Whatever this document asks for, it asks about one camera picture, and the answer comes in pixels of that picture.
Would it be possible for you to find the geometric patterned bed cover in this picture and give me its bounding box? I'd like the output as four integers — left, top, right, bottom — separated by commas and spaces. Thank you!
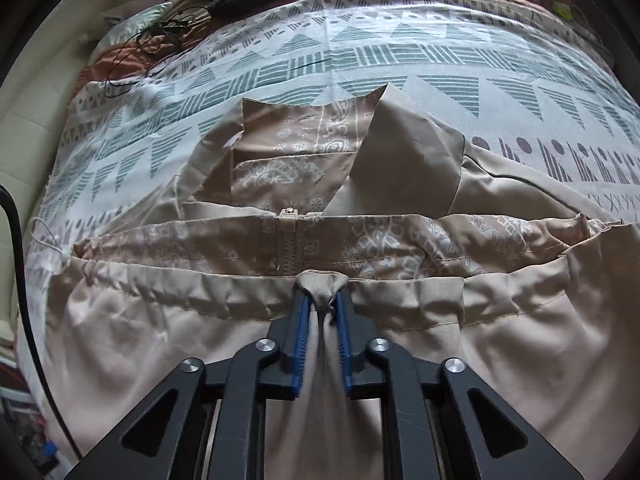
26, 0, 639, 463

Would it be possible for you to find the white bedside drawer cabinet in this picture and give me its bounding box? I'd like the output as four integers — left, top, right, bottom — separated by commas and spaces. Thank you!
551, 1, 615, 68

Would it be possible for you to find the beige jacket with paisley lining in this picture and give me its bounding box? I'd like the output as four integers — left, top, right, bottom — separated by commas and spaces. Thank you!
46, 86, 639, 479

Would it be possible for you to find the black cable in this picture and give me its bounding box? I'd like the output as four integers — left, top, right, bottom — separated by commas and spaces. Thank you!
0, 184, 84, 461

